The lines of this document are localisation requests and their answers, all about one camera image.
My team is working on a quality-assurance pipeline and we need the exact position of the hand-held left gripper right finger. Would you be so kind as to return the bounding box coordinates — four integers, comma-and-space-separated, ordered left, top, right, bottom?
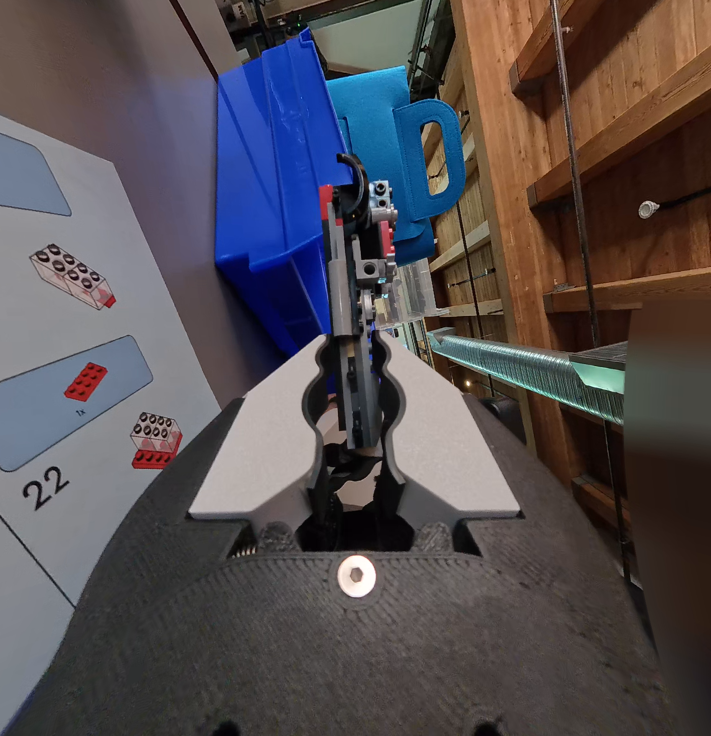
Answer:
378, 335, 523, 529

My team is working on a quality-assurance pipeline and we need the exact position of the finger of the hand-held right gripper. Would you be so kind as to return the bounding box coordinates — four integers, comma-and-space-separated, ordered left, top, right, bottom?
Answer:
324, 442, 386, 518

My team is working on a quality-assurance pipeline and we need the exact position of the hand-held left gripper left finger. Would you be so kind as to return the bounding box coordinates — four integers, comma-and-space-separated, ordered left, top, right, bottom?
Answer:
187, 335, 334, 527

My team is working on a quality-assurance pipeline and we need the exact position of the grey toy brick vehicle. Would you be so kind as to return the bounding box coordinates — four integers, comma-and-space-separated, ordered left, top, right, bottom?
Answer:
318, 152, 399, 449

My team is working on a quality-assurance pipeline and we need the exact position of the blue plastic bin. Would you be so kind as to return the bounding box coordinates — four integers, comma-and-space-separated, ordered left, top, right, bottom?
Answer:
215, 26, 347, 357

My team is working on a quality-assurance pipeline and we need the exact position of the clear plastic drawer stack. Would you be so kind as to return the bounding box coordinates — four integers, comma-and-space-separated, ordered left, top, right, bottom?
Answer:
384, 259, 449, 324

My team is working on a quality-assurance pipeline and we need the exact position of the printed instruction sheet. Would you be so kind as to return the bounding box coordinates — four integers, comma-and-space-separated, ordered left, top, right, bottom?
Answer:
0, 109, 221, 736

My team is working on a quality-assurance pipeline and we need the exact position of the blue felt bag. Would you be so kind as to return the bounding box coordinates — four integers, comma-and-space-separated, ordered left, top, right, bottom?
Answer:
327, 66, 467, 256

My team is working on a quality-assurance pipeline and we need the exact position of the silver air duct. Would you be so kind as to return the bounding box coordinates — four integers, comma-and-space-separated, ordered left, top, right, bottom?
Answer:
427, 328, 629, 412

